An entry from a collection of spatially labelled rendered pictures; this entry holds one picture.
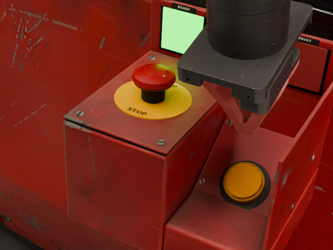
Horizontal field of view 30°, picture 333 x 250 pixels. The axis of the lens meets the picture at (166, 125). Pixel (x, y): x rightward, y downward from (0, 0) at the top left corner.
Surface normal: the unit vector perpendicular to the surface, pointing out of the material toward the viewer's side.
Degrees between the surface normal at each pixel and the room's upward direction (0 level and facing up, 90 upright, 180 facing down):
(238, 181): 35
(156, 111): 0
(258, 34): 101
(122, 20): 90
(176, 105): 0
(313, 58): 90
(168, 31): 90
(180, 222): 0
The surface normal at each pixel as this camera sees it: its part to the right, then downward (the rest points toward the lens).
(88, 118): 0.05, -0.83
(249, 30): -0.01, 0.71
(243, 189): -0.23, -0.42
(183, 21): -0.47, 0.47
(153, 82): 0.07, -0.40
